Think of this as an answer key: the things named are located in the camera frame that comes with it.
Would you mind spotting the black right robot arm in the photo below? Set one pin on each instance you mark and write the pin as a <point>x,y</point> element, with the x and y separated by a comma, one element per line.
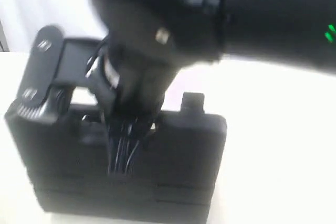
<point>149,41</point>

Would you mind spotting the white backdrop curtain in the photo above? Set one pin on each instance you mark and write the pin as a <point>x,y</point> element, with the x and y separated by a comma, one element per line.
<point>22,19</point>

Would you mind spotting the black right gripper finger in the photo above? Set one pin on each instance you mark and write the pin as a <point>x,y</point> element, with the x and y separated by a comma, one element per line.
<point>138,130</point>
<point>118,146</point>

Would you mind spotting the black plastic tool case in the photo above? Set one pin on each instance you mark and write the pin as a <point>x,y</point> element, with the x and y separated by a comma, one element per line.
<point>171,173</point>

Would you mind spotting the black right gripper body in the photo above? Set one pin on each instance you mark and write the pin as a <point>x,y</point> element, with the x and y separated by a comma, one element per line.
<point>128,86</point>

